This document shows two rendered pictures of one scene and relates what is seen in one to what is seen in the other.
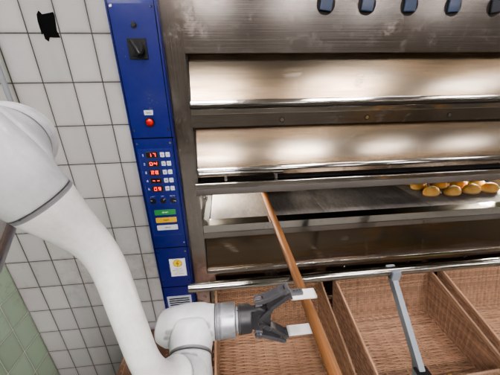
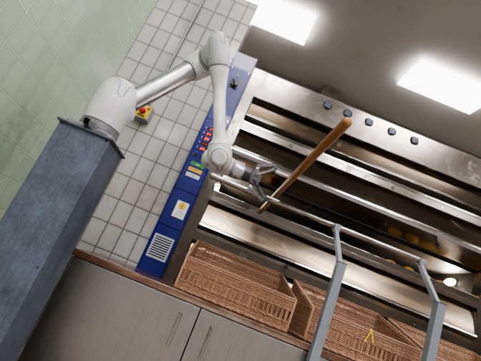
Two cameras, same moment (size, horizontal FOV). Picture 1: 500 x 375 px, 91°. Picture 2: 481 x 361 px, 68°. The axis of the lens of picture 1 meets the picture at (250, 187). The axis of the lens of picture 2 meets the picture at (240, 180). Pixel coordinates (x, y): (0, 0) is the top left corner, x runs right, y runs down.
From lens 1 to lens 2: 160 cm
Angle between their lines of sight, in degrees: 39
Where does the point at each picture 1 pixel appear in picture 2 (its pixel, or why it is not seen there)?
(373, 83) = (346, 149)
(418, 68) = (373, 154)
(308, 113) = (306, 149)
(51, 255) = not seen: hidden behind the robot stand
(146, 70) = (232, 93)
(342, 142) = (323, 175)
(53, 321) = not seen: hidden behind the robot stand
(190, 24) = (261, 87)
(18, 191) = (225, 57)
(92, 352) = not seen: hidden behind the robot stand
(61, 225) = (224, 72)
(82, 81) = (198, 86)
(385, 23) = (356, 124)
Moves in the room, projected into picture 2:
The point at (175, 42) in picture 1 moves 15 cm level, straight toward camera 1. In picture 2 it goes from (250, 90) to (257, 80)
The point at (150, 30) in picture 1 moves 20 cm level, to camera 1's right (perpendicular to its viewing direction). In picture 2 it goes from (243, 80) to (270, 90)
